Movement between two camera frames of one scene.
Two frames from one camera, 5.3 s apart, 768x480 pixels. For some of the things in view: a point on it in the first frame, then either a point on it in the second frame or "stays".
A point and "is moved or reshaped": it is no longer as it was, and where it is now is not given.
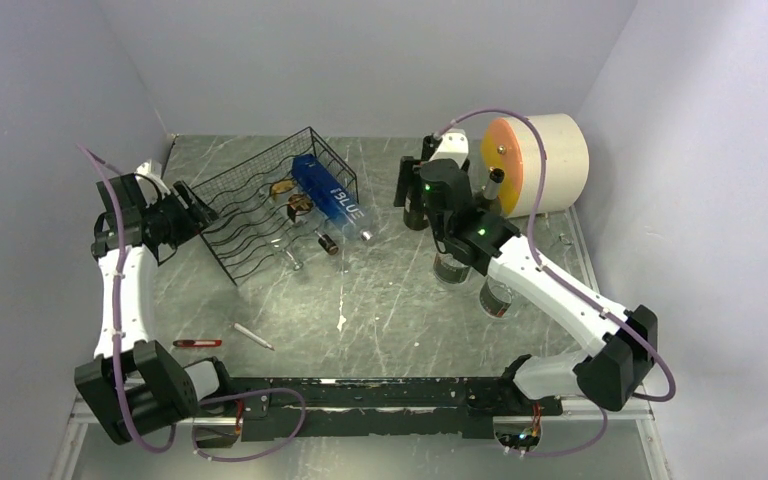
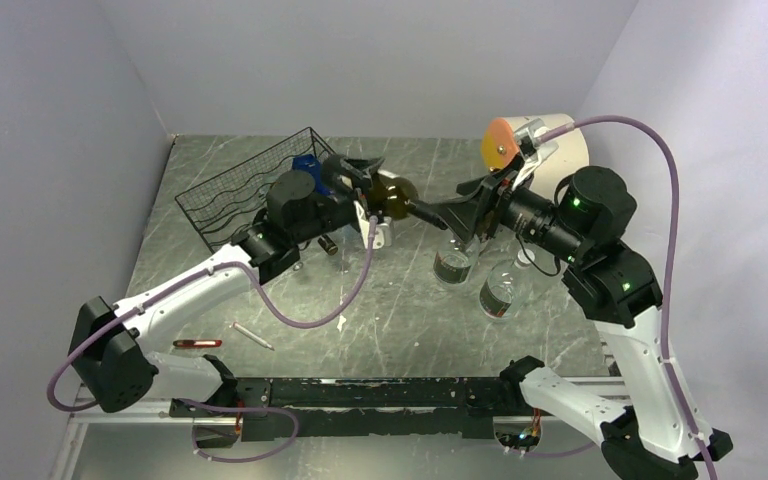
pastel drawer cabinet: (511, 144) stays
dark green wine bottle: (414, 216) is moved or reshaped
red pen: (198, 343) stays
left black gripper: (199, 214) to (361, 173)
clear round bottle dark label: (495, 298) stays
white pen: (253, 337) stays
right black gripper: (408, 171) to (493, 188)
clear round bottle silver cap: (449, 270) stays
